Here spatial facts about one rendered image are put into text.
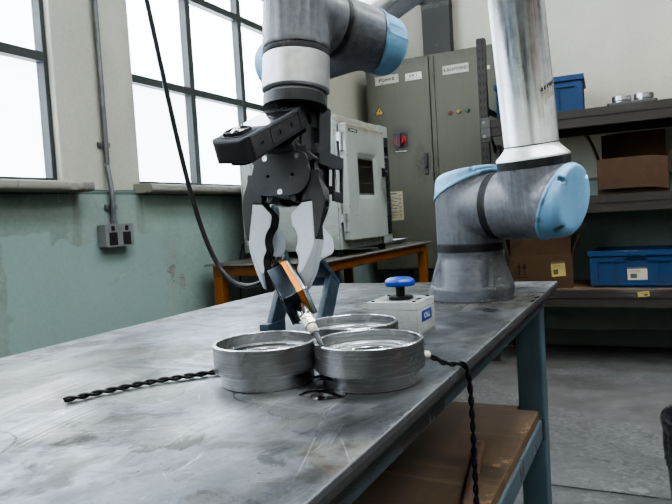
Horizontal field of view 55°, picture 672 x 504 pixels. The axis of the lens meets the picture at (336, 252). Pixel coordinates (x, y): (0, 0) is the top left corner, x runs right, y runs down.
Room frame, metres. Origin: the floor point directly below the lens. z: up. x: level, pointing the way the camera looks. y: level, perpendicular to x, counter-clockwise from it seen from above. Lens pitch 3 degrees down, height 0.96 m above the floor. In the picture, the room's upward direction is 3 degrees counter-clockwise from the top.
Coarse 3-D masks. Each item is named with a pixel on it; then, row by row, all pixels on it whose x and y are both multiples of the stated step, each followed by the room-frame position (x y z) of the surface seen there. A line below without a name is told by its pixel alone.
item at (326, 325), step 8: (320, 320) 0.75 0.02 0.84; (328, 320) 0.76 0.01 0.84; (336, 320) 0.76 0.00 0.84; (344, 320) 0.76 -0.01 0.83; (352, 320) 0.76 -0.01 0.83; (360, 320) 0.76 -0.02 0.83; (368, 320) 0.76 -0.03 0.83; (376, 320) 0.75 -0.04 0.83; (384, 320) 0.74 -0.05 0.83; (392, 320) 0.73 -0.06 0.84; (320, 328) 0.68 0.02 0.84; (328, 328) 0.75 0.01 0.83; (344, 328) 0.74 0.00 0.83; (352, 328) 0.73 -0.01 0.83; (360, 328) 0.66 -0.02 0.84; (368, 328) 0.66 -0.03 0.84; (376, 328) 0.67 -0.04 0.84; (384, 328) 0.67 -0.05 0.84; (392, 328) 0.69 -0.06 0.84
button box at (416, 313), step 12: (372, 300) 0.85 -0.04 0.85; (384, 300) 0.84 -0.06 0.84; (396, 300) 0.84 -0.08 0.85; (408, 300) 0.83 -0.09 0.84; (420, 300) 0.82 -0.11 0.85; (432, 300) 0.86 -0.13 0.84; (372, 312) 0.83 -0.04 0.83; (384, 312) 0.82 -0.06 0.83; (396, 312) 0.82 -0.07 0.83; (408, 312) 0.81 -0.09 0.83; (420, 312) 0.81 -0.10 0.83; (432, 312) 0.86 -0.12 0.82; (408, 324) 0.81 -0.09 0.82; (420, 324) 0.81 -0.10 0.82; (432, 324) 0.85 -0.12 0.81
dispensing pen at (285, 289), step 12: (276, 264) 0.69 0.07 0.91; (276, 276) 0.65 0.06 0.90; (288, 276) 0.65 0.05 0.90; (276, 288) 0.65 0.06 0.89; (288, 288) 0.64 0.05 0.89; (288, 300) 0.63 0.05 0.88; (300, 300) 0.64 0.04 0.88; (288, 312) 0.64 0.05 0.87; (300, 312) 0.63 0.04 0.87; (312, 324) 0.62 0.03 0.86
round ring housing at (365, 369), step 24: (336, 336) 0.64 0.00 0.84; (360, 336) 0.65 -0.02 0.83; (384, 336) 0.65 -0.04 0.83; (408, 336) 0.63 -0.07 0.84; (336, 360) 0.56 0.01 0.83; (360, 360) 0.55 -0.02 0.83; (384, 360) 0.55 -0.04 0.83; (408, 360) 0.57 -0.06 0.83; (336, 384) 0.57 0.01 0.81; (360, 384) 0.56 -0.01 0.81; (384, 384) 0.56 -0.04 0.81; (408, 384) 0.57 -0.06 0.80
